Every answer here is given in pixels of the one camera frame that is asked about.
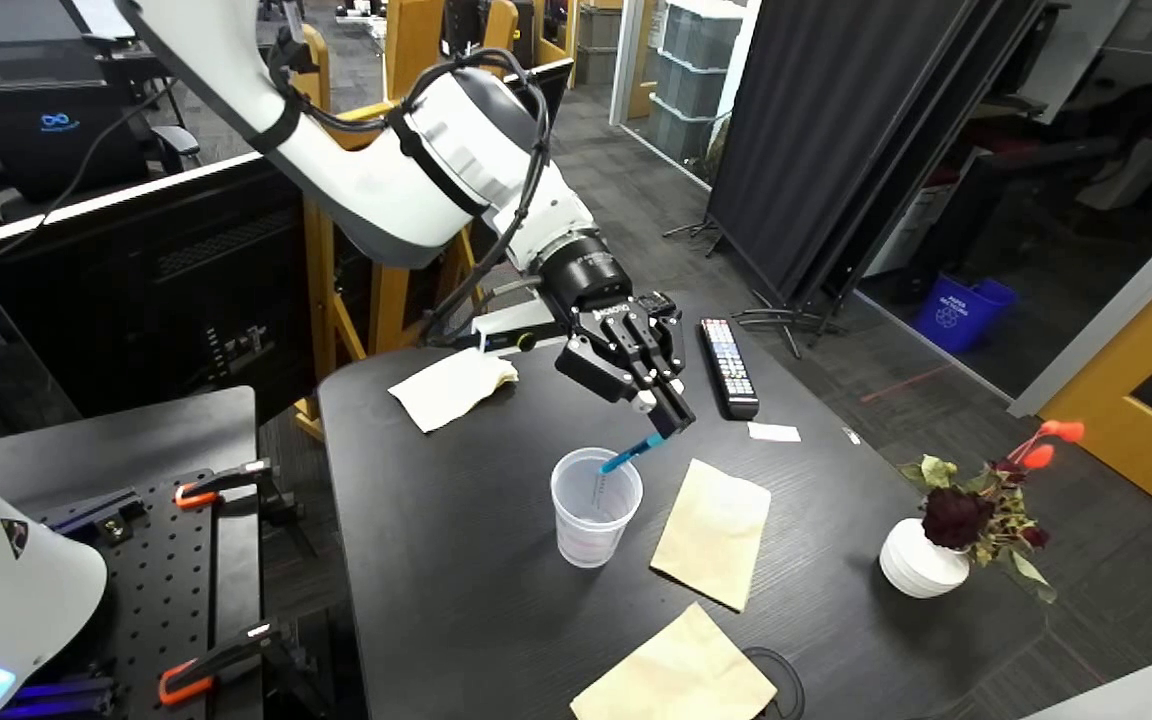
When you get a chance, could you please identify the white flower vase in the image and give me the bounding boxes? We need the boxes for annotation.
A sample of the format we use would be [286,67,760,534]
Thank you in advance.
[880,518,970,600]

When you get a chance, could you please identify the black perforated breadboard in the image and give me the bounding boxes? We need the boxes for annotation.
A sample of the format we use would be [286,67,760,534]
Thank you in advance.
[44,484,219,720]

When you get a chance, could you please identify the wooden frame stand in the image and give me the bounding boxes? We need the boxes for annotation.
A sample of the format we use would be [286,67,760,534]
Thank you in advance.
[286,0,580,444]

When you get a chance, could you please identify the small white label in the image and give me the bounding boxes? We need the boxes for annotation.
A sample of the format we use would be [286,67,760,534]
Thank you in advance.
[747,421,800,444]

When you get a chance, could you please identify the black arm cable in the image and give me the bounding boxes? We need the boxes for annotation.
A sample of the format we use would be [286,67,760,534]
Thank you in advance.
[252,24,561,345]

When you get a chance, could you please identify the lower orange clamp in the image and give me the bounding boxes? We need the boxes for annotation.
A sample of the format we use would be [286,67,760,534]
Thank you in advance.
[154,618,284,706]

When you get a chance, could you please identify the grey storage drawers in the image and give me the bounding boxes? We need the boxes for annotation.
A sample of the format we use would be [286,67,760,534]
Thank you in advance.
[644,0,745,166]

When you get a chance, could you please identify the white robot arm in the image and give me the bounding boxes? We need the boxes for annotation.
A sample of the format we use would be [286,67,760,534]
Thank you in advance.
[117,0,695,435]

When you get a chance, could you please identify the red rose bouquet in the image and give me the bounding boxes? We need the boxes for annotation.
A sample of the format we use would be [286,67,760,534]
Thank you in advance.
[903,421,1084,602]

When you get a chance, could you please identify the beige napkin middle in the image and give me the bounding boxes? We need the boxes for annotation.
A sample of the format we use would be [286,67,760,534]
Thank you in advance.
[653,459,771,610]

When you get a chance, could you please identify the black tv remote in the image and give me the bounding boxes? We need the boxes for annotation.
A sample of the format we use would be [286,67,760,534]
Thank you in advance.
[695,320,760,421]

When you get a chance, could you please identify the brown napkin front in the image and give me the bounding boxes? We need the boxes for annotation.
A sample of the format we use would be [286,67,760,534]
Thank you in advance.
[570,602,775,720]

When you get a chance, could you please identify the clear plastic cup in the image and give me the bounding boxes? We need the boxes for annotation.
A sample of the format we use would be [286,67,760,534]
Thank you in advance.
[548,446,644,572]

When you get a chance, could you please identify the black monitor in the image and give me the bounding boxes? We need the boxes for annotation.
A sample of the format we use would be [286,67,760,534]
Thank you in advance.
[0,151,316,421]

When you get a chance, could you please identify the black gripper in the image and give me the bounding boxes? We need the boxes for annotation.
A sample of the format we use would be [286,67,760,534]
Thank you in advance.
[541,233,695,435]

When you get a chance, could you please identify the upper orange clamp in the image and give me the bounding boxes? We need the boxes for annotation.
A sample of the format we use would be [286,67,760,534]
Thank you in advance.
[173,459,284,512]

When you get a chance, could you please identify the dark folding screen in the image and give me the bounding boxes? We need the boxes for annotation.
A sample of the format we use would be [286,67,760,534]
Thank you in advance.
[708,0,1038,308]

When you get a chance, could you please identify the blue recycling bin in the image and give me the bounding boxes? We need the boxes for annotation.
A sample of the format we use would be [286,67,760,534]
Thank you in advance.
[915,277,1015,356]

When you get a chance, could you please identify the white paper napkin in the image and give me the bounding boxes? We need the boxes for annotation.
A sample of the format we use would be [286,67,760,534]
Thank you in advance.
[386,349,518,432]

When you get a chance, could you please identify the round black coaster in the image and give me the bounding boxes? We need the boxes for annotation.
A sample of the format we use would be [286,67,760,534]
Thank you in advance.
[747,649,804,720]

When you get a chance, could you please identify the orange clamp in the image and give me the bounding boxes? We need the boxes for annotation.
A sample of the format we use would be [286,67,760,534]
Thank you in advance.
[154,618,284,706]
[173,459,284,512]

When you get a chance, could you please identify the blue pen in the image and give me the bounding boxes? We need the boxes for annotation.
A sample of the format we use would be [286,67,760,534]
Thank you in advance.
[599,432,669,475]

